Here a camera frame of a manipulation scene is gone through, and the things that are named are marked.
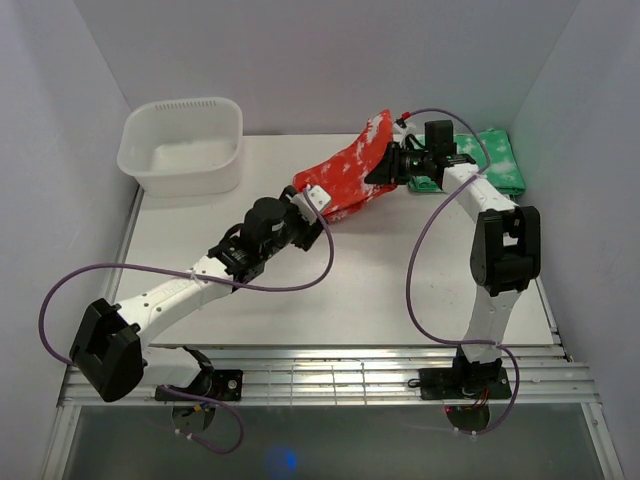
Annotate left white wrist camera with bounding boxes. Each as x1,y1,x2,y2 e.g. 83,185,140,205
291,185,332,225

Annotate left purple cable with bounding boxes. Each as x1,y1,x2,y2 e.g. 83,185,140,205
38,193,336,455

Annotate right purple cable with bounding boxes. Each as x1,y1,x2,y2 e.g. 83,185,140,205
404,107,521,437

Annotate white plastic basin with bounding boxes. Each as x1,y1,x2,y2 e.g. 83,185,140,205
116,97,244,198

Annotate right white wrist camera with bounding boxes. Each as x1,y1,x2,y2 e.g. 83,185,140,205
393,112,423,150

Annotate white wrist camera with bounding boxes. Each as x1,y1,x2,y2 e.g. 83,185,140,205
291,185,332,225
393,112,423,150

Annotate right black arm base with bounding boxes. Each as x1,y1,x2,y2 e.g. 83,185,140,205
407,355,512,400

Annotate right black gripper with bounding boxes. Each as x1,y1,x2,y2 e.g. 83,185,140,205
365,142,434,185

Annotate aluminium rail frame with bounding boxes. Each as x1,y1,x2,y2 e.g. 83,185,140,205
44,193,624,479

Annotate purple cable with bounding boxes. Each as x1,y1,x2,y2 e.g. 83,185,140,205
38,193,336,455
404,107,521,437

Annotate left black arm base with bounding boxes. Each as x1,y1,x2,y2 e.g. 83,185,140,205
154,369,244,402

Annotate red tie-dye trousers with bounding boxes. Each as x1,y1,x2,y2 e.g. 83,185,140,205
292,109,397,223

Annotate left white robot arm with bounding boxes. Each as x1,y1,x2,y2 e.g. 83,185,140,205
70,185,331,402

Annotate green folded tie-dye trousers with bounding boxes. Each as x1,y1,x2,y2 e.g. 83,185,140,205
407,128,528,197

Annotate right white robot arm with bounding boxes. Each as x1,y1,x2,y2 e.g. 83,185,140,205
365,120,541,400

